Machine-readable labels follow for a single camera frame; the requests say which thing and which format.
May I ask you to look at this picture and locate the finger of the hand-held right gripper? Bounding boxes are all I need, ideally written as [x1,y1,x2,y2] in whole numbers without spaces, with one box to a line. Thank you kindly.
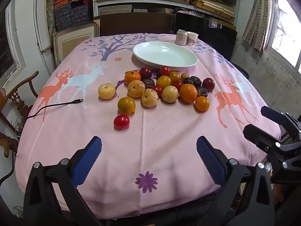
[261,106,301,142]
[243,124,301,167]

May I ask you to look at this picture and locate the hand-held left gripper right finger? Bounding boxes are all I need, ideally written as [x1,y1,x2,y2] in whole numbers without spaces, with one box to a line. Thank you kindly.
[196,136,275,226]

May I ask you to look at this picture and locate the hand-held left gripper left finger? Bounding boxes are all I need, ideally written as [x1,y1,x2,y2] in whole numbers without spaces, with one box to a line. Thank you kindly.
[23,136,103,226]

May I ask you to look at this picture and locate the yellow tangerine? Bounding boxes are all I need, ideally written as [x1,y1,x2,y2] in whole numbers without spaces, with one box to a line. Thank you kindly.
[156,75,172,89]
[168,71,181,84]
[117,96,136,115]

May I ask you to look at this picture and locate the dark red tomato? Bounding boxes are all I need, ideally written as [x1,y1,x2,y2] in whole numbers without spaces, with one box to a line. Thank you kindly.
[139,67,152,80]
[202,78,215,92]

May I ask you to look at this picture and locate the striped pepino melon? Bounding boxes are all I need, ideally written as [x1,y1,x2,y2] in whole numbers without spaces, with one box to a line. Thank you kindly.
[141,88,159,108]

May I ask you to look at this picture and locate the white oval plate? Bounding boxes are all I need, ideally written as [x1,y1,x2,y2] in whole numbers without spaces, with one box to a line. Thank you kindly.
[133,41,198,69]

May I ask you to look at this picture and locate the black round stool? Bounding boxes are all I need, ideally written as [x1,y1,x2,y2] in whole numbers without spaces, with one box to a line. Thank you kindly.
[229,62,250,79]

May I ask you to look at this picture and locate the pink deer print tablecloth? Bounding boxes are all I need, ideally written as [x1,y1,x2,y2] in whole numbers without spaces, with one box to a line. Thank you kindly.
[15,33,283,217]

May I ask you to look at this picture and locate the bright window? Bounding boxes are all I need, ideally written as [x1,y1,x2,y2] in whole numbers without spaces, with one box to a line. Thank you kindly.
[265,0,301,73]

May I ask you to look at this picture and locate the carved wooden chair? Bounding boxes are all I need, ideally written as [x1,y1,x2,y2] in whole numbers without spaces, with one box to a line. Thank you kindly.
[0,71,39,158]

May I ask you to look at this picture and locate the brick pattern curtain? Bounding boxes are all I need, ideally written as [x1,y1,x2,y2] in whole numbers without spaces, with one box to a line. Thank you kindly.
[242,0,274,51]

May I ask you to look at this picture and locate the black flat panel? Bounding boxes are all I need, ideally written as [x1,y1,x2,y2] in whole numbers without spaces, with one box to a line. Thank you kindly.
[174,12,237,60]

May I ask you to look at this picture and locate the white paper cup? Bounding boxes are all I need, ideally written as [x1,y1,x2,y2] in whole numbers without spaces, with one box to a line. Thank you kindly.
[186,31,199,46]

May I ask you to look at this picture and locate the beverage can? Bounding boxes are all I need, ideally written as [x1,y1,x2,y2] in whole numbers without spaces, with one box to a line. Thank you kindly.
[175,29,188,46]

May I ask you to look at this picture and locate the beige framed board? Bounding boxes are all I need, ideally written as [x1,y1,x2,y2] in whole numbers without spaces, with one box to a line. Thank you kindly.
[53,20,100,67]

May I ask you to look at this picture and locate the white leaning board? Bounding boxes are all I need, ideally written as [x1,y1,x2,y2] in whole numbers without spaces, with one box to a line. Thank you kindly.
[33,0,55,76]

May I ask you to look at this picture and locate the dark brown board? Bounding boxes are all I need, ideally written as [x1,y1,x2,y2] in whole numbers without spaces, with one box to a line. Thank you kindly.
[93,12,176,37]

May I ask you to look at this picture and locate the blue patterned box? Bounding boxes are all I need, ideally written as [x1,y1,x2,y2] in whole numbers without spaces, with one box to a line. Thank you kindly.
[71,3,93,26]
[54,5,73,32]

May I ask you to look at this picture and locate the grey marble slab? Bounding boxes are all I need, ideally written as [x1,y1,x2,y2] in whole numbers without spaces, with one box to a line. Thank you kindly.
[46,0,58,50]

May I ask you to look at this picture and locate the orange patterned box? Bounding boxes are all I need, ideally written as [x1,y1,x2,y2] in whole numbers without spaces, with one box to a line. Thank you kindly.
[54,0,91,8]

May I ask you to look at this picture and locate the black cable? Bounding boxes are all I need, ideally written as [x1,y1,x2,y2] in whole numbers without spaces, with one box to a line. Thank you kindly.
[28,99,84,119]

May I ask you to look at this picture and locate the dark window with white frame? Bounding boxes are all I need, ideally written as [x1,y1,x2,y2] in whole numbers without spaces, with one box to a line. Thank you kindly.
[0,0,26,85]

